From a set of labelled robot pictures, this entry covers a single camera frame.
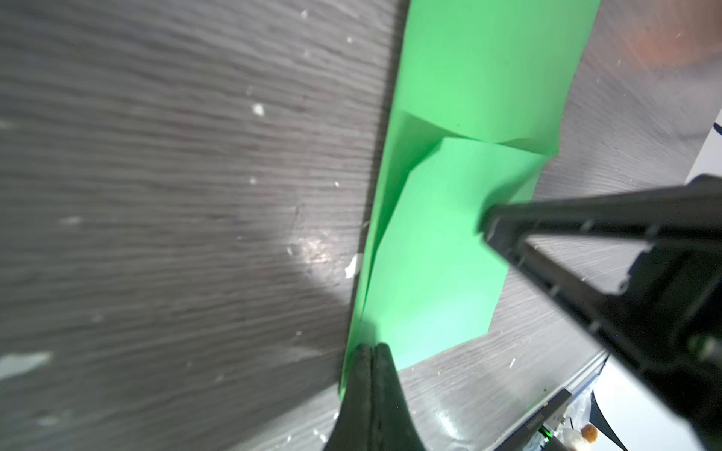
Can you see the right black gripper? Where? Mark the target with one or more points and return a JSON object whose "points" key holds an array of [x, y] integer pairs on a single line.
{"points": [[664, 321]]}

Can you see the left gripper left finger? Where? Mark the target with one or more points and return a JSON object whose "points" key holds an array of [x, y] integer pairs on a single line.
{"points": [[352, 429]]}

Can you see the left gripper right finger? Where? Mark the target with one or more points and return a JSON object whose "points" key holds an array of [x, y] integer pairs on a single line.
{"points": [[391, 427]]}

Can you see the green square paper sheet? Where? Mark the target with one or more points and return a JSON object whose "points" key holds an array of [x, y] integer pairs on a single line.
{"points": [[476, 115]]}

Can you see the brown white plush toy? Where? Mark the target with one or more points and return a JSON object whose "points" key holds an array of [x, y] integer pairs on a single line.
{"points": [[579, 440]]}

